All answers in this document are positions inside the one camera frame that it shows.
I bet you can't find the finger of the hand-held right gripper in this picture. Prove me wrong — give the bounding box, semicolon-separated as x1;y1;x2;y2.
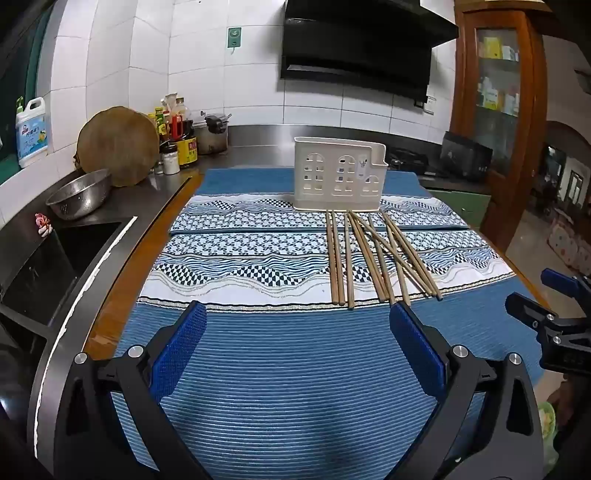
505;292;563;343
541;268;591;302

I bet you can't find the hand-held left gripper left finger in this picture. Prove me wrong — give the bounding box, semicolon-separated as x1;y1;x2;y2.
55;300;208;480

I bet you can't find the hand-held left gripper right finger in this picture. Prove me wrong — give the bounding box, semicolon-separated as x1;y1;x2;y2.
389;302;544;480

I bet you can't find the row of wooden chopsticks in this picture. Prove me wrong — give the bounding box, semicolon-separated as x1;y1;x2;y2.
325;210;444;311

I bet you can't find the white plastic utensil holder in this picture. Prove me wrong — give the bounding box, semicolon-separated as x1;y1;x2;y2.
294;137;387;214

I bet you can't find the dotted white play fence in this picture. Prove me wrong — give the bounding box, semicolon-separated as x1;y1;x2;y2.
547;217;591;274

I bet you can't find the black countertop appliance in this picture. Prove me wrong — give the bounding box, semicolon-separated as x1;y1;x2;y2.
438;130;494;182

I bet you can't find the black kitchen sink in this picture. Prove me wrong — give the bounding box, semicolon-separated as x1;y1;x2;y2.
0;217;138;342

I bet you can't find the wooden glass door cabinet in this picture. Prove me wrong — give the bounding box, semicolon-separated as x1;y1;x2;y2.
450;0;550;250

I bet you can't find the white jar black lid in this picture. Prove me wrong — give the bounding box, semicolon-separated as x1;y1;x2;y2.
161;143;181;175

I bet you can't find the metal colander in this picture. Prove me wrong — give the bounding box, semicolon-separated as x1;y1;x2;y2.
45;168;114;221

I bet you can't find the black gas stove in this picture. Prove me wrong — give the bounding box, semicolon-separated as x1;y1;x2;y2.
385;145;430;175

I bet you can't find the yellow label dark bottle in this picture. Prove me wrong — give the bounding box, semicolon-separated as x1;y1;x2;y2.
178;136;199;168

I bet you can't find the round wooden cutting board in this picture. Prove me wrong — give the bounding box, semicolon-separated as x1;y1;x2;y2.
76;106;161;188

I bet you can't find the metal pot with lid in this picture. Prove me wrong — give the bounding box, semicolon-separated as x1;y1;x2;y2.
198;113;230;155

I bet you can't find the tall dark sauce bottle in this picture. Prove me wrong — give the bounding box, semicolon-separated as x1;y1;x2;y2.
174;97;195;138

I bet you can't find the white detergent jug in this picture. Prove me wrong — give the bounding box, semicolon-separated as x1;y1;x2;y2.
15;97;49;169

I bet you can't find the black range hood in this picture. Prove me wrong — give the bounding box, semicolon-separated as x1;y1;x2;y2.
279;0;460;104

